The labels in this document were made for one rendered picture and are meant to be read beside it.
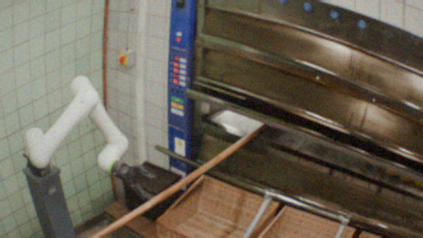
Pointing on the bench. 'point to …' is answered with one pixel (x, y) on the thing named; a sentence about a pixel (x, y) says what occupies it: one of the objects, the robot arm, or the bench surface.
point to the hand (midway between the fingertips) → (153, 188)
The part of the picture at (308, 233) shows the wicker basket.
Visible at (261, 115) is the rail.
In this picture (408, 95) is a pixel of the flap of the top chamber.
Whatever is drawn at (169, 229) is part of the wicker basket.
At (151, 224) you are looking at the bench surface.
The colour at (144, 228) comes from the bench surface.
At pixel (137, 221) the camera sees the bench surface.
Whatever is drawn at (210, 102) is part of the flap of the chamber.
